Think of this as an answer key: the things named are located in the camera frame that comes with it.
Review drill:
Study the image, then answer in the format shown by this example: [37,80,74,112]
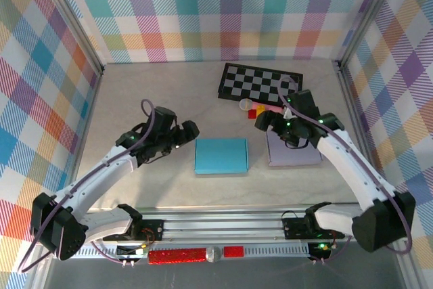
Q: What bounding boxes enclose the lavender paper box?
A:
[266,129,324,167]

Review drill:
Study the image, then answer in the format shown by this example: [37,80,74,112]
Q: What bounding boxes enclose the blue paper box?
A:
[193,137,251,176]

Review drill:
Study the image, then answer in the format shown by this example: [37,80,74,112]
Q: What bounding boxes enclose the black grey checkerboard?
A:
[216,62,303,107]

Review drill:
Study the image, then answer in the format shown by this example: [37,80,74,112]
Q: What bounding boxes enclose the red glitter bar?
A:
[147,248,207,265]

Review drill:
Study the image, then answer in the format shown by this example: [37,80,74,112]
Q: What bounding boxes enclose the silver glitter ball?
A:
[206,246,223,263]

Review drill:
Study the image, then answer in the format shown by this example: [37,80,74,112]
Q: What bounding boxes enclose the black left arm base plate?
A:
[127,218,165,242]

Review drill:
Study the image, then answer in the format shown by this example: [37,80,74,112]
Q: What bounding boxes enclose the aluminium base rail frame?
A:
[37,200,410,246]

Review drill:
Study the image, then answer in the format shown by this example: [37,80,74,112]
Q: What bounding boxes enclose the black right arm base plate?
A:
[282,216,346,240]

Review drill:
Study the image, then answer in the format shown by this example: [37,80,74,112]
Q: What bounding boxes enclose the white slotted cable duct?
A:
[52,246,311,259]

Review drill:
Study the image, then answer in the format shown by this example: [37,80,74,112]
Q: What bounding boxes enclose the aluminium frame post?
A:
[333,0,403,70]
[32,0,106,76]

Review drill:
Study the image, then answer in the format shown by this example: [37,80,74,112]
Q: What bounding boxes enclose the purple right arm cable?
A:
[277,75,414,265]

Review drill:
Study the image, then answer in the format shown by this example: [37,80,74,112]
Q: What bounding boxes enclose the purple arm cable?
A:
[277,75,414,265]
[17,98,157,273]

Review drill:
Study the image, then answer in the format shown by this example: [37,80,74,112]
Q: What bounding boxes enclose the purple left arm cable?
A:
[17,98,157,273]

